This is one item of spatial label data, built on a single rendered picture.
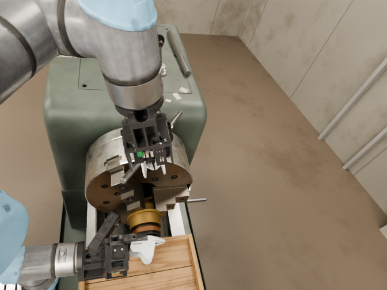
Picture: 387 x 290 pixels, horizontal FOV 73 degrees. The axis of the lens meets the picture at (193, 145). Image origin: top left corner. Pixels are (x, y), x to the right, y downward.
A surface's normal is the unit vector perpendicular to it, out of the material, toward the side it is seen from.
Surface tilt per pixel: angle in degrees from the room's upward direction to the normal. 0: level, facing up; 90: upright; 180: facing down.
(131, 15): 83
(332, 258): 0
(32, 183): 0
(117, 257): 0
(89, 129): 90
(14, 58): 72
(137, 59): 87
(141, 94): 88
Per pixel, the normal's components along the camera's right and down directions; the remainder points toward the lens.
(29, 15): 0.78, -0.31
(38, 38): 0.98, 0.04
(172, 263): 0.22, -0.65
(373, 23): -0.91, 0.11
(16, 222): 0.94, 0.33
